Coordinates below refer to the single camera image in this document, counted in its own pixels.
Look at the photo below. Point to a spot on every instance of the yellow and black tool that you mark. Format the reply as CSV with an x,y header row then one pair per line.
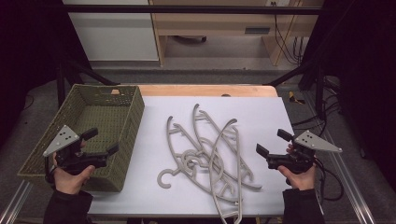
x,y
292,97

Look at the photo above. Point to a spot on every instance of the aluminium rail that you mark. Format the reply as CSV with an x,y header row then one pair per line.
x,y
15,202
348,183

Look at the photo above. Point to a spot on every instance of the white cabinet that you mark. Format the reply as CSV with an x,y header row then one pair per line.
x,y
115,37

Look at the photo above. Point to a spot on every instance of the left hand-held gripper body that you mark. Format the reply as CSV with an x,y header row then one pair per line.
x,y
63,138

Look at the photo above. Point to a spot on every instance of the wooden table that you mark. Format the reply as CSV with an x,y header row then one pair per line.
x,y
193,90

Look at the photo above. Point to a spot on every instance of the person's left hand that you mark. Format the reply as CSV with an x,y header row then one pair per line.
x,y
71,183

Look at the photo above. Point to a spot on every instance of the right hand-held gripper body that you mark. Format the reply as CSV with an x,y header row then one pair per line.
x,y
311,141

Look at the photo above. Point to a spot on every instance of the person's right hand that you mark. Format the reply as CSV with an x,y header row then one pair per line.
x,y
302,182

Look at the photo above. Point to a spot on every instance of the white table board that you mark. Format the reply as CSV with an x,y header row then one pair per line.
x,y
264,118

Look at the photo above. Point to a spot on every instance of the black horizontal bar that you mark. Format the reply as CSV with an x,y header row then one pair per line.
x,y
186,9

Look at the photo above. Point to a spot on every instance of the green woven basket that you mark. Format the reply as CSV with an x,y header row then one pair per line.
x,y
102,112

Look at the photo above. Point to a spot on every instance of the black metal stand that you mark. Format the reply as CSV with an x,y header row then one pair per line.
x,y
319,90
62,81

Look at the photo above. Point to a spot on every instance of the light wooden desk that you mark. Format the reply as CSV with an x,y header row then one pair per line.
x,y
218,23

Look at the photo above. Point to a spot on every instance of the grey plastic clothes hanger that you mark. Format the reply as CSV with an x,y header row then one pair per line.
x,y
162,183
195,118
239,174

